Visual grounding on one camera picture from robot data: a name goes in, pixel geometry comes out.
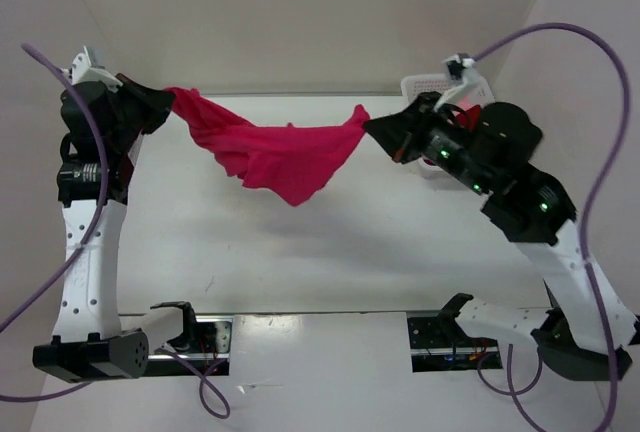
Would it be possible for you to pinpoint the magenta t shirt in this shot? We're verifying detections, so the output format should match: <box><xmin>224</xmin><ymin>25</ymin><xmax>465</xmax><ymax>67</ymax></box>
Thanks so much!
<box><xmin>167</xmin><ymin>87</ymin><xmax>370</xmax><ymax>207</ymax></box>

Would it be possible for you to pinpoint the white plastic basket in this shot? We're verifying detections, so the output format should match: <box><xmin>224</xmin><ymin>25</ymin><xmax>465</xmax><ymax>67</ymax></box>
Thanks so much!
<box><xmin>400</xmin><ymin>73</ymin><xmax>494</xmax><ymax>189</ymax></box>

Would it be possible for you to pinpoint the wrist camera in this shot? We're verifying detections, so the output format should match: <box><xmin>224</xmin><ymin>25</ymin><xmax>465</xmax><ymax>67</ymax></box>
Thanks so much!
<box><xmin>443</xmin><ymin>54</ymin><xmax>481</xmax><ymax>104</ymax></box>
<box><xmin>66</xmin><ymin>46</ymin><xmax>122</xmax><ymax>90</ymax></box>

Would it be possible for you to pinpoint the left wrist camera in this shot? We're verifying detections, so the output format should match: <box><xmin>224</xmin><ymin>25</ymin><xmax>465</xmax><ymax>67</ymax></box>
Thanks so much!
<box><xmin>66</xmin><ymin>46</ymin><xmax>122</xmax><ymax>90</ymax></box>

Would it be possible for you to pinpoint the dark red t shirt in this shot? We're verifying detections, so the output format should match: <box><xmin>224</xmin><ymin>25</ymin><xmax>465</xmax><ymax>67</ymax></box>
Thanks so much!
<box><xmin>459</xmin><ymin>105</ymin><xmax>482</xmax><ymax>130</ymax></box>

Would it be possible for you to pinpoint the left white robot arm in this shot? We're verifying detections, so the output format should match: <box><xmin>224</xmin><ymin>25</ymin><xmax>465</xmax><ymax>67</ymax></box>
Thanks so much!
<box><xmin>32</xmin><ymin>74</ymin><xmax>200</xmax><ymax>384</ymax></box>

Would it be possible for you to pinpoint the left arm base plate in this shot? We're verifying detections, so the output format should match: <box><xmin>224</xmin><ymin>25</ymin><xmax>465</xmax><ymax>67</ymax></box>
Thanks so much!
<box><xmin>143</xmin><ymin>316</ymin><xmax>233</xmax><ymax>377</ymax></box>

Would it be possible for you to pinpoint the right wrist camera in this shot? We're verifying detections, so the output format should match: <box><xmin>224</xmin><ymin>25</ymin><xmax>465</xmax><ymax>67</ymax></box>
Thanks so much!
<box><xmin>443</xmin><ymin>54</ymin><xmax>481</xmax><ymax>104</ymax></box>

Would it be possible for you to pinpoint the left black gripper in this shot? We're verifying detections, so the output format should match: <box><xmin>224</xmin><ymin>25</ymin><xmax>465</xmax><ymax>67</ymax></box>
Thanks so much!
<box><xmin>107</xmin><ymin>72</ymin><xmax>176</xmax><ymax>151</ymax></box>

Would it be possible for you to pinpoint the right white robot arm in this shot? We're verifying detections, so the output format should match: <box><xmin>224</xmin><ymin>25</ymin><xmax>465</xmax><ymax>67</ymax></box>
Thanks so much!
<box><xmin>363</xmin><ymin>93</ymin><xmax>639</xmax><ymax>382</ymax></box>

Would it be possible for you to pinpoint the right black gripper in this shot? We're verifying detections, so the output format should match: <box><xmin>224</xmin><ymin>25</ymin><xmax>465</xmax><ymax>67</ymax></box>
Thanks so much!
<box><xmin>358</xmin><ymin>88</ymin><xmax>488</xmax><ymax>191</ymax></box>

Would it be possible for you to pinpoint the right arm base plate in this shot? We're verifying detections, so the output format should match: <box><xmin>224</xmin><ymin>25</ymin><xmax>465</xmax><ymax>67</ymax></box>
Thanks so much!
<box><xmin>406</xmin><ymin>312</ymin><xmax>503</xmax><ymax>373</ymax></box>

